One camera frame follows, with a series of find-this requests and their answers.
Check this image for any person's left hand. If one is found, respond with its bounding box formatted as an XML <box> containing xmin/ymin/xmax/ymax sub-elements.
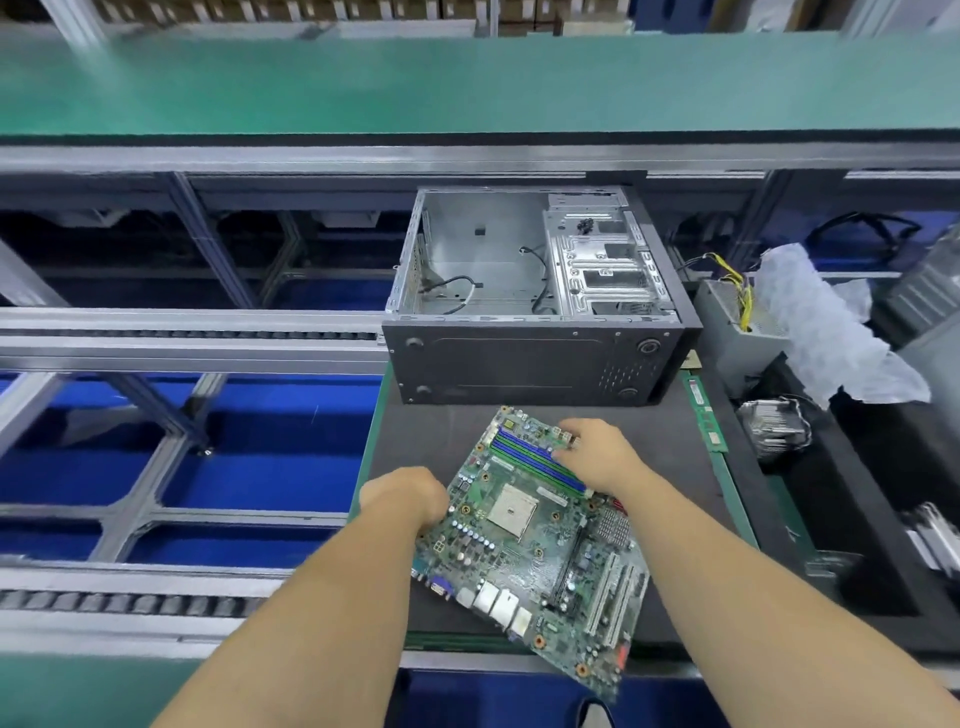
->
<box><xmin>357</xmin><ymin>465</ymin><xmax>452</xmax><ymax>570</ymax></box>

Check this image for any person's right hand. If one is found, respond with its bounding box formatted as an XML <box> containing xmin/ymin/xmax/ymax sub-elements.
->
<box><xmin>555</xmin><ymin>417</ymin><xmax>659</xmax><ymax>501</ymax></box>

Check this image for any green RAM stick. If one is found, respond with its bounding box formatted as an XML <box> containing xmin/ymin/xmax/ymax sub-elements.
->
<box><xmin>678</xmin><ymin>369</ymin><xmax>734</xmax><ymax>456</ymax></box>

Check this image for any green motherboard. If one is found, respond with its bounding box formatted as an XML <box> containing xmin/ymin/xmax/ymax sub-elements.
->
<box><xmin>408</xmin><ymin>405</ymin><xmax>654</xmax><ymax>704</ymax></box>

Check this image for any black and silver computer case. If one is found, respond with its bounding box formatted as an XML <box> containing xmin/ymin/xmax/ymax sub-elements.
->
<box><xmin>381</xmin><ymin>183</ymin><xmax>704</xmax><ymax>410</ymax></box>

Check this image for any grey power supply unit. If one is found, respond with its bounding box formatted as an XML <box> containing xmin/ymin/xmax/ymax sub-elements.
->
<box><xmin>687</xmin><ymin>252</ymin><xmax>794</xmax><ymax>396</ymax></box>

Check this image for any metal heatsink cooler fan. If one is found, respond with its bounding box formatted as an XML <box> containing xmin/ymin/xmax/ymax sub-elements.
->
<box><xmin>738</xmin><ymin>396</ymin><xmax>816</xmax><ymax>461</ymax></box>

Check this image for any person's left forearm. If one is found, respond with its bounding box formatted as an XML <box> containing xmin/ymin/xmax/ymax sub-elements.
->
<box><xmin>150</xmin><ymin>516</ymin><xmax>440</xmax><ymax>728</ymax></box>

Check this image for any person's right forearm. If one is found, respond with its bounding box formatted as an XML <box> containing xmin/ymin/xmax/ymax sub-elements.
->
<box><xmin>612</xmin><ymin>471</ymin><xmax>960</xmax><ymax>728</ymax></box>

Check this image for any dark grey case side panel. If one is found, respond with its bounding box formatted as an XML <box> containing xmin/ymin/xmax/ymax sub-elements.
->
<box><xmin>900</xmin><ymin>307</ymin><xmax>960</xmax><ymax>440</ymax></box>

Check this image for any grey computer tower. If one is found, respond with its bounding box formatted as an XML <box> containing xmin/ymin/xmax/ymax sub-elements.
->
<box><xmin>885</xmin><ymin>225</ymin><xmax>960</xmax><ymax>339</ymax></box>

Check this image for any white bubble wrap bag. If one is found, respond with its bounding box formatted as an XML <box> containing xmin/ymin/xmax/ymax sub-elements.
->
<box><xmin>750</xmin><ymin>243</ymin><xmax>933</xmax><ymax>410</ymax></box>

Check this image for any silver hard drive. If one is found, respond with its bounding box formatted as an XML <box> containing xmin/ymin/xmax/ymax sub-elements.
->
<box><xmin>904</xmin><ymin>502</ymin><xmax>960</xmax><ymax>581</ymax></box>

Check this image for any green conveyor belt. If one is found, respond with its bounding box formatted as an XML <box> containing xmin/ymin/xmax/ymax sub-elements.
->
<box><xmin>0</xmin><ymin>30</ymin><xmax>960</xmax><ymax>144</ymax></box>

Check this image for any stack of cardboard boxes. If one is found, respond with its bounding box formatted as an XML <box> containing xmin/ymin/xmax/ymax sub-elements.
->
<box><xmin>90</xmin><ymin>0</ymin><xmax>632</xmax><ymax>39</ymax></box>

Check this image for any small metal bracket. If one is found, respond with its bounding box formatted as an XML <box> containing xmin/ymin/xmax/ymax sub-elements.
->
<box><xmin>802</xmin><ymin>549</ymin><xmax>869</xmax><ymax>599</ymax></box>

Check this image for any aluminium roller conveyor rail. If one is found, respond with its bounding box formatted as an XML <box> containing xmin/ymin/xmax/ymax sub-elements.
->
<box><xmin>0</xmin><ymin>307</ymin><xmax>392</xmax><ymax>377</ymax></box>

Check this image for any black cable loop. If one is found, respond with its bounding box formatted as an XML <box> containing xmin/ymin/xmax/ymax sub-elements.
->
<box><xmin>810</xmin><ymin>210</ymin><xmax>924</xmax><ymax>254</ymax></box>

